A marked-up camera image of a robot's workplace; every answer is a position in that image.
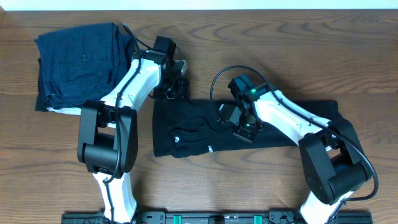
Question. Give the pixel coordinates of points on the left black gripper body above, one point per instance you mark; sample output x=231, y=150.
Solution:
x=171, y=93

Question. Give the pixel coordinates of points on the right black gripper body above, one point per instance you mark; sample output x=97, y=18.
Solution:
x=244, y=134

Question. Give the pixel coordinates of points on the black polo shirt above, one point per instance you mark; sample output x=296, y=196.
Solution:
x=191, y=128

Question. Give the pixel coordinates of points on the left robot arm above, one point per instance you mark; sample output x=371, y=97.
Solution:
x=108, y=140

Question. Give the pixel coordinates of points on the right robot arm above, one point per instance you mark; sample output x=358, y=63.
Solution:
x=333, y=160

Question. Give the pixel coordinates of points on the folded dark blue garment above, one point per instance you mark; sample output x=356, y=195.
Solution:
x=82, y=63

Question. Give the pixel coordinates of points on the folded white garment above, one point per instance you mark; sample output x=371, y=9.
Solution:
x=71, y=111

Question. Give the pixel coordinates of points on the folded black garment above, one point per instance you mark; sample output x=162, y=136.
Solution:
x=40, y=105

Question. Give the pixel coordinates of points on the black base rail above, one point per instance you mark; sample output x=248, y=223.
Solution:
x=272, y=217

